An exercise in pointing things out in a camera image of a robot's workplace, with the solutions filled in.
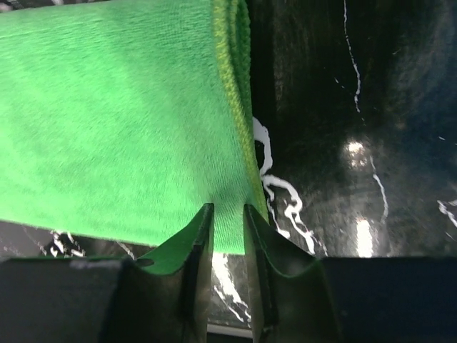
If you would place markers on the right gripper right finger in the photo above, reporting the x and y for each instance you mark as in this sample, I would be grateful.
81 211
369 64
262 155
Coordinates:
295 297

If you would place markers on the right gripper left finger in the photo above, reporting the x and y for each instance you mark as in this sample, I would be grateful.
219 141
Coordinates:
161 297

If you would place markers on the green microfiber towel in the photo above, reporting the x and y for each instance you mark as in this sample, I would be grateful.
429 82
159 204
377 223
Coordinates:
121 119

